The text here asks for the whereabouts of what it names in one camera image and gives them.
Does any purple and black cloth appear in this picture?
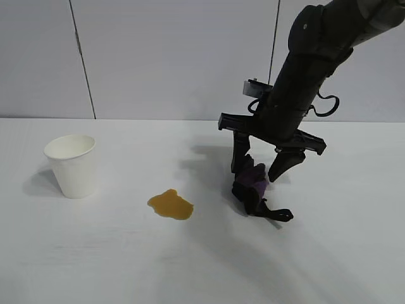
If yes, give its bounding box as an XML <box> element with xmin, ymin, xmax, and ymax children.
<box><xmin>232</xmin><ymin>154</ymin><xmax>294</xmax><ymax>222</ymax></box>

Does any brown liquid spill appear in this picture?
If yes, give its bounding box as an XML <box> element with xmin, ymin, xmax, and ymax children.
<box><xmin>147</xmin><ymin>188</ymin><xmax>195</xmax><ymax>221</ymax></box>

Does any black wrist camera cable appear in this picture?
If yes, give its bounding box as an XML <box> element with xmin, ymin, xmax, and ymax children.
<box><xmin>247</xmin><ymin>97</ymin><xmax>264</xmax><ymax>114</ymax></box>

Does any white paper cup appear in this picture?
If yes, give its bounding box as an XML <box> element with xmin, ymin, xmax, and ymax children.
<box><xmin>43</xmin><ymin>134</ymin><xmax>97</xmax><ymax>200</ymax></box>

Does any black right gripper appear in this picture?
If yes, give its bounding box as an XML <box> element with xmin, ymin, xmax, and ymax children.
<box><xmin>217</xmin><ymin>90</ymin><xmax>327</xmax><ymax>183</ymax></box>

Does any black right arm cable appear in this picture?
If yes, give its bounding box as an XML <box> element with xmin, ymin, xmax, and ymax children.
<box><xmin>308</xmin><ymin>91</ymin><xmax>340</xmax><ymax>117</ymax></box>

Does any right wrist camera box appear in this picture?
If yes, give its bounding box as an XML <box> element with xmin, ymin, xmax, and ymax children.
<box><xmin>242</xmin><ymin>78</ymin><xmax>275</xmax><ymax>99</ymax></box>

